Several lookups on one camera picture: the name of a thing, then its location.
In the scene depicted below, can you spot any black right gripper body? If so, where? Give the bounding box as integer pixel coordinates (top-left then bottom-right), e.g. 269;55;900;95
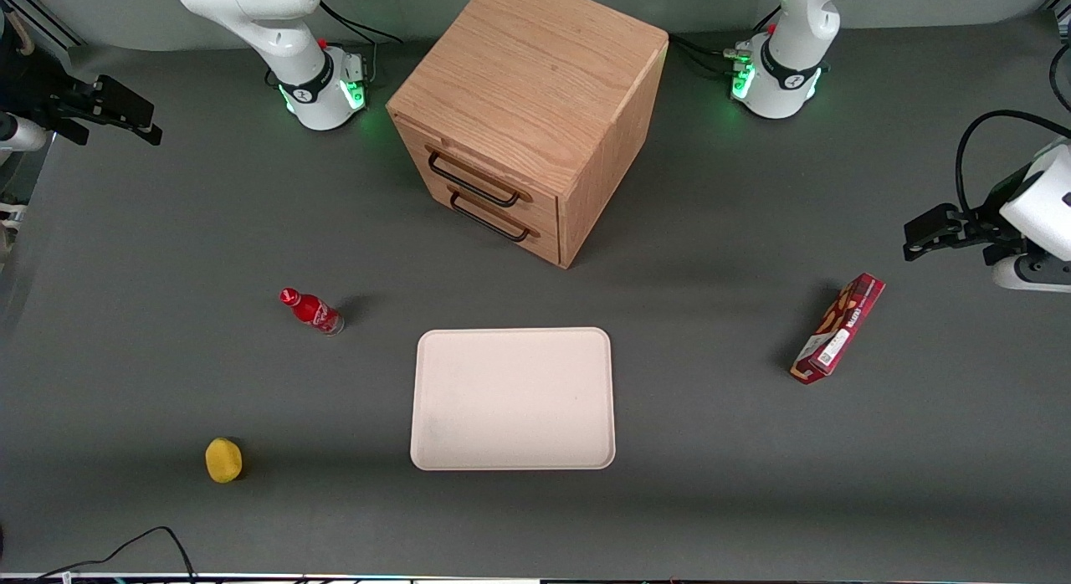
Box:
15;68;99;126

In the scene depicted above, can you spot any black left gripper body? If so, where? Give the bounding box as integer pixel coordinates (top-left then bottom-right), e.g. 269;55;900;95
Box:
961;166;1043;251

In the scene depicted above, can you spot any black metal drawer handle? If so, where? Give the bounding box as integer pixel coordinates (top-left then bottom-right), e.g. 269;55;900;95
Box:
449;187;537;243
426;145;533;209

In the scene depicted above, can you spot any wooden drawer front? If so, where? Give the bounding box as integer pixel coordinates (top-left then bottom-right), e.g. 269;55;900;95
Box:
423;170;562;266
393;115;561;231

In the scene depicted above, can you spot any wooden drawer cabinet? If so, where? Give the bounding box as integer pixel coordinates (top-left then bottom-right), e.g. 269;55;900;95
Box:
387;0;670;269

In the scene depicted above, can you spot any red cookie box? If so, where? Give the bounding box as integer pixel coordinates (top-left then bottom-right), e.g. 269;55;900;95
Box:
790;273;886;386

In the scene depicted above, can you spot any red soda bottle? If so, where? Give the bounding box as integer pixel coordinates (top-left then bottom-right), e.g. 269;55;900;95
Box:
279;287;346;336

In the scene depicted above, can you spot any yellow lemon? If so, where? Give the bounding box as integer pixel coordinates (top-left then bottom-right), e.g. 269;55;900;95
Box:
205;438;244;484

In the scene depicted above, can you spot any beige plastic tray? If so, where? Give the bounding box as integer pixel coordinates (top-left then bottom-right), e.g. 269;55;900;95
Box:
410;327;617;472

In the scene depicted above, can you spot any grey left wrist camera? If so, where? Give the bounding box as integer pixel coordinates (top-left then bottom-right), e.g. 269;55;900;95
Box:
993;254;1071;294

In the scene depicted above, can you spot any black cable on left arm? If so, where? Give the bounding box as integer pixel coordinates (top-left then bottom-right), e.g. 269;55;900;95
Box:
956;110;1071;218

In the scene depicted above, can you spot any black looped cable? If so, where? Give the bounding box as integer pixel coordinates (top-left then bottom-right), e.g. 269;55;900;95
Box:
1049;40;1071;113

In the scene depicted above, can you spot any black base cable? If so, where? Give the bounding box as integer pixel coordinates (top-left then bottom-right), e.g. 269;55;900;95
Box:
319;0;404;46
669;33;739;58
679;44;739;77

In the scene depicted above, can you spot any thin black cable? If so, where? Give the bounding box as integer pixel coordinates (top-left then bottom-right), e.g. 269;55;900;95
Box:
33;526;198;581

